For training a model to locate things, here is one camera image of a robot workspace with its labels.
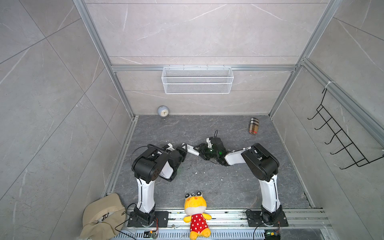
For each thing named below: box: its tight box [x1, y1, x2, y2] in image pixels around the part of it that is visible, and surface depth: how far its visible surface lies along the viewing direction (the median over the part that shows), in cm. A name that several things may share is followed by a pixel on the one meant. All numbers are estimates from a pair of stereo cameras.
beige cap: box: [80, 193, 127, 240], surface depth 74 cm
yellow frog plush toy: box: [183, 191, 212, 240], surface depth 72 cm
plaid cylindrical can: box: [249, 117, 259, 135], surface depth 113 cm
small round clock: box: [157, 105, 170, 121], surface depth 117 cm
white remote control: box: [182, 143, 200, 156], surface depth 95 cm
